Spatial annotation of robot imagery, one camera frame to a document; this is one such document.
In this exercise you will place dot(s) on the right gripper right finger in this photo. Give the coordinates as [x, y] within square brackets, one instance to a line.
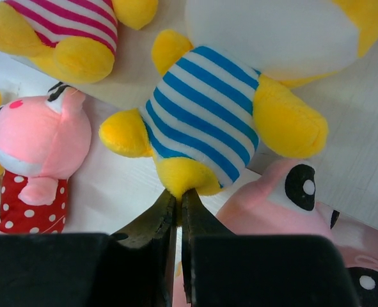
[197, 220]

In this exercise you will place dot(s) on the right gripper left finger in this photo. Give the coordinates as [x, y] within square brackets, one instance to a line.
[148, 245]

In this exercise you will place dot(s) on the pink plush orange stripes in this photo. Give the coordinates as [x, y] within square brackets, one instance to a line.
[279, 250]

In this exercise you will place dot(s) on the yellow plush blue stripes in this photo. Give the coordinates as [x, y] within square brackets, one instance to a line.
[240, 83]

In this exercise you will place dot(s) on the pink plush red polka-dot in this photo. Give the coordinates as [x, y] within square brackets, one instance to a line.
[43, 142]

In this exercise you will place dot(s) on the white two-tier shelf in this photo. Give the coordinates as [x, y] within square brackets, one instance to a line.
[208, 96]

